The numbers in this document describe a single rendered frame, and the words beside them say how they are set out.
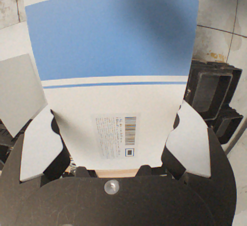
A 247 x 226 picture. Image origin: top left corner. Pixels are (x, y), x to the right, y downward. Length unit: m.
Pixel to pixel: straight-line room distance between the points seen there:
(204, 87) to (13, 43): 1.23
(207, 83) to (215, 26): 0.79
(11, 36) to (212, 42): 1.73
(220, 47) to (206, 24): 0.34
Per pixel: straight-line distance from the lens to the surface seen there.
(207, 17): 1.56
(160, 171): 2.13
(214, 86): 1.09
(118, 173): 0.83
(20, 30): 0.69
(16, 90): 0.59
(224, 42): 1.73
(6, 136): 0.84
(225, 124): 1.54
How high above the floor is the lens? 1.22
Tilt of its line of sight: 60 degrees down
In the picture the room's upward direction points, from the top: 175 degrees clockwise
